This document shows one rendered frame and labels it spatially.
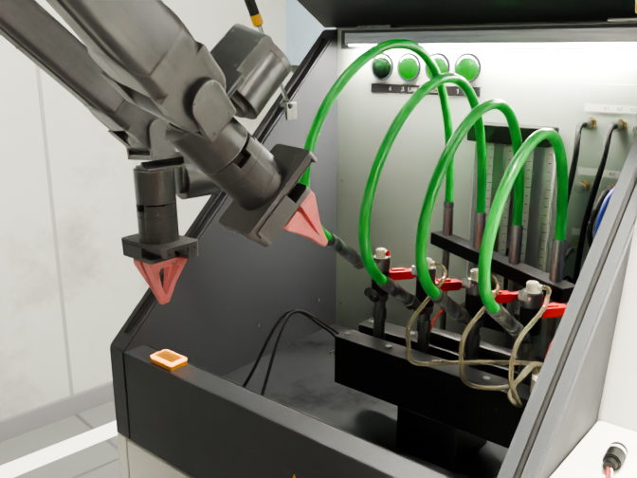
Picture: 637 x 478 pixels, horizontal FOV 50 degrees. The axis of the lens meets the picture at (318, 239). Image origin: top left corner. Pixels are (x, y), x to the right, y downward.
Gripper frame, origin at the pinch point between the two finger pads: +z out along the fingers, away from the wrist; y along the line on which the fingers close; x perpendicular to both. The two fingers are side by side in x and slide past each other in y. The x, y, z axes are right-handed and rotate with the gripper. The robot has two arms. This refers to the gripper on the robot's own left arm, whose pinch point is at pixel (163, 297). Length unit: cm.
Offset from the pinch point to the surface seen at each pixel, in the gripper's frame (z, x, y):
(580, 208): -10, -52, -42
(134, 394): 17.1, 2.5, 6.4
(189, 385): 11.0, 2.3, -7.5
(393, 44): -35.9, -25.6, -22.9
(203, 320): 10.6, -14.2, 8.6
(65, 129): -6, -76, 156
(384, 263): -4.2, -23.2, -23.5
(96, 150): 3, -87, 154
